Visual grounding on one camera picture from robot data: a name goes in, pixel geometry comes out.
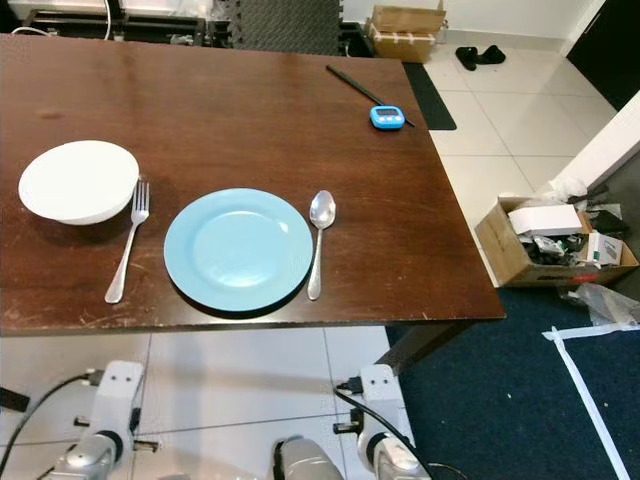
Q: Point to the light blue dinner plate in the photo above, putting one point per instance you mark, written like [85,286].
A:
[238,250]

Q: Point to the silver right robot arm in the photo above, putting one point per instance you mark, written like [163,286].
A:
[400,462]

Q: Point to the grey right robot leg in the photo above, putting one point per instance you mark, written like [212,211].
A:
[310,462]

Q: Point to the dark blue rug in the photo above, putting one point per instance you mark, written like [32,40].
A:
[490,420]

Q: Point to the silver fork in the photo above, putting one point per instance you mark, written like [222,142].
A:
[127,250]

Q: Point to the open carton full of clutter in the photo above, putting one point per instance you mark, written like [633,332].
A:
[495,250]

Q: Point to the white floor tape line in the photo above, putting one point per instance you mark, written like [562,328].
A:
[585,390]

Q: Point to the white bowl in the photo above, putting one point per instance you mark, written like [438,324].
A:
[75,180]

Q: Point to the small white box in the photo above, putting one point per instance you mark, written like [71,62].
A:
[545,219]

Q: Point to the dark brown wooden table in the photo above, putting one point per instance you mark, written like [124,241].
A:
[240,120]

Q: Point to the small black floor mat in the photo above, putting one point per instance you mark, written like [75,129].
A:
[430,95]

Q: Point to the thin black stick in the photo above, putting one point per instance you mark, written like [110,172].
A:
[350,84]

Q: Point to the black slipper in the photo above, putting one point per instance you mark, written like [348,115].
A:
[467,58]
[492,55]

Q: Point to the tan cardboard box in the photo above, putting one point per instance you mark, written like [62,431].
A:
[405,33]

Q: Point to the black foam puzzle mat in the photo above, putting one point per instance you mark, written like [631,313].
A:
[285,27]

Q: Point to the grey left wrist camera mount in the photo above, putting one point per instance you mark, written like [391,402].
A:
[118,393]

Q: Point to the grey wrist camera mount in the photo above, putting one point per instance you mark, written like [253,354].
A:
[118,393]
[380,386]

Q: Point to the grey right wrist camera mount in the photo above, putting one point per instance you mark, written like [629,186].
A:
[380,386]

